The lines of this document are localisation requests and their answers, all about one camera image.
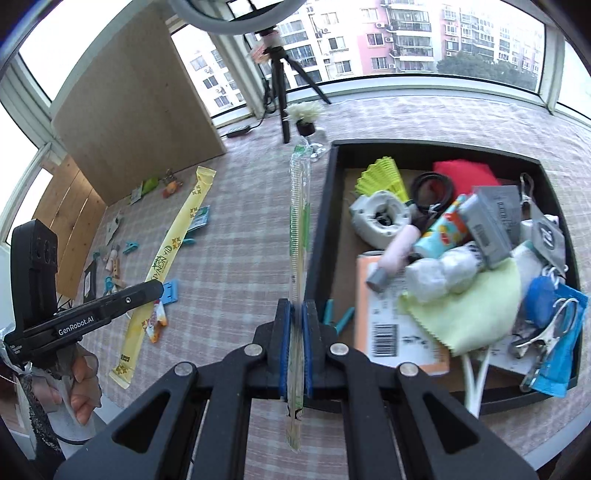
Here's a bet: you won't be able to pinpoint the long yellow sachet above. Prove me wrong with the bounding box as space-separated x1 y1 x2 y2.
109 167 216 389

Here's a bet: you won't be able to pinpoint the clear plastic bag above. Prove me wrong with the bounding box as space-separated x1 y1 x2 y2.
405 241 485 303

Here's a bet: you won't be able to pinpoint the pink lotion bottle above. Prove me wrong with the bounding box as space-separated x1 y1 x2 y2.
366 224 421 293

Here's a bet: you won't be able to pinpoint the blue white product package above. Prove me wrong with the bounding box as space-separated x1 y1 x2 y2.
187 205 211 234

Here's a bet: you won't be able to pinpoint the colourful drink carton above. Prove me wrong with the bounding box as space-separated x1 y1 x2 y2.
413 194 468 259

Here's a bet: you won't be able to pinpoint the black cable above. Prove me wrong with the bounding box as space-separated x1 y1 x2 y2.
409 171 458 218

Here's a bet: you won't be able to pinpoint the grey foil pouch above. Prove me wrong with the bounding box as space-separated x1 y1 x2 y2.
474 185 522 246

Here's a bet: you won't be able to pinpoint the chopsticks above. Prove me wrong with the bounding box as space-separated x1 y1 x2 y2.
286 145 311 452

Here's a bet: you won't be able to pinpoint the metal clamp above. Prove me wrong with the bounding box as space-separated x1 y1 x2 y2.
520 172 534 220

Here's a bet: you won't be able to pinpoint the person left hand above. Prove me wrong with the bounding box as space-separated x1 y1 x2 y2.
31 343 102 426

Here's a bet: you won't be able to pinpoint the black wet wipes pack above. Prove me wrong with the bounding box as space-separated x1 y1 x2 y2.
83 259 97 303

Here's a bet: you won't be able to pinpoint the big blue clothes peg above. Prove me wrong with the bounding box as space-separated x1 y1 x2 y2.
103 276 116 295

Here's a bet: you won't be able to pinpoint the wooden clothes peg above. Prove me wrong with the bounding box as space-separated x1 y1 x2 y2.
110 257 125 289

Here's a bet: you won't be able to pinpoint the orange label box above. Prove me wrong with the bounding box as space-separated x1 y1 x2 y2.
355 252 450 376

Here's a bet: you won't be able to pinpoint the small red snack sachet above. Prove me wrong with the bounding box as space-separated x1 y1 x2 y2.
143 300 167 344

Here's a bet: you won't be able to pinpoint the blue phone stand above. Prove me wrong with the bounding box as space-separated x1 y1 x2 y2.
160 279 178 305

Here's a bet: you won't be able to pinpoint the green plastic tube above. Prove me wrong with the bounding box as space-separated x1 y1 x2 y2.
141 177 159 196

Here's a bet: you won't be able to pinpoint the black tray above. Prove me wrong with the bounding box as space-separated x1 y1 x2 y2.
304 139 587 414

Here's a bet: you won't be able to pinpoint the wooden backboard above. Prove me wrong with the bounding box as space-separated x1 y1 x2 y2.
51 1 225 205

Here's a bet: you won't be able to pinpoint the yellow shuttlecock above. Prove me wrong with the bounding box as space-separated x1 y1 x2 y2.
355 156 410 203

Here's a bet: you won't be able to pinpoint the red cloth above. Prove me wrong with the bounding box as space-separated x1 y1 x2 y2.
433 159 501 196

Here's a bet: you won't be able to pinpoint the white flower vase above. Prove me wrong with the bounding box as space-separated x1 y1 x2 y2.
287 101 329 162

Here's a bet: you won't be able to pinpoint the black tripod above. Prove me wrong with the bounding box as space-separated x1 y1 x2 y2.
257 27 331 144

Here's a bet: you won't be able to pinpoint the orange toy keychain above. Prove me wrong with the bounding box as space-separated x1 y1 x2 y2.
161 169 183 198

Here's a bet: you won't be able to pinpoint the ring light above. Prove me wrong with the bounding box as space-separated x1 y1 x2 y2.
169 0 304 36

